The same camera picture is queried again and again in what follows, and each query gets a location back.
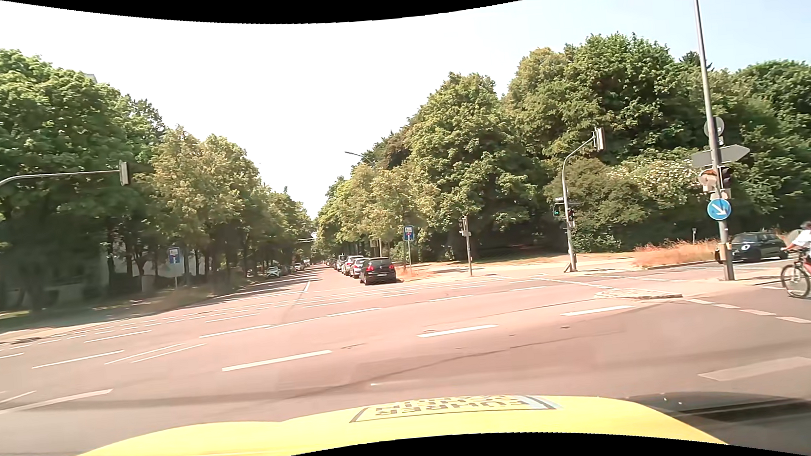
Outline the grey asphalt road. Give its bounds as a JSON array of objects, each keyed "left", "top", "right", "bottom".
[{"left": 0, "top": 222, "right": 811, "bottom": 456}]

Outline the dry grass verge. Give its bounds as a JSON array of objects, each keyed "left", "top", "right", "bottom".
[{"left": 632, "top": 228, "right": 811, "bottom": 269}]

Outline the pale building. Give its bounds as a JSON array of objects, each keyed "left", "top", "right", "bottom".
[{"left": 0, "top": 227, "right": 210, "bottom": 310}]

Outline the dark car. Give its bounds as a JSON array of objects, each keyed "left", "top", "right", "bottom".
[{"left": 713, "top": 228, "right": 791, "bottom": 266}]

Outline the sandy pavement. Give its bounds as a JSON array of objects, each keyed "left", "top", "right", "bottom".
[{"left": 394, "top": 231, "right": 786, "bottom": 319}]

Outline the traffic light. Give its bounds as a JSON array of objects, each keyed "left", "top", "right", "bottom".
[{"left": 458, "top": 215, "right": 477, "bottom": 278}]

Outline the row of trees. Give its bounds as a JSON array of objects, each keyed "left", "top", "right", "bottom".
[
  {"left": 299, "top": 17, "right": 811, "bottom": 279},
  {"left": 0, "top": 14, "right": 321, "bottom": 312}
]

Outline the row of parked cars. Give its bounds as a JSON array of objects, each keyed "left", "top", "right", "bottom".
[
  {"left": 253, "top": 259, "right": 314, "bottom": 281},
  {"left": 333, "top": 252, "right": 373, "bottom": 281}
]

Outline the tall pole with signs and lights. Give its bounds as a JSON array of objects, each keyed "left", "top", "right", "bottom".
[{"left": 675, "top": 0, "right": 763, "bottom": 285}]

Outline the black car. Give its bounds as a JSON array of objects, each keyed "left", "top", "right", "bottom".
[{"left": 358, "top": 256, "right": 398, "bottom": 286}]

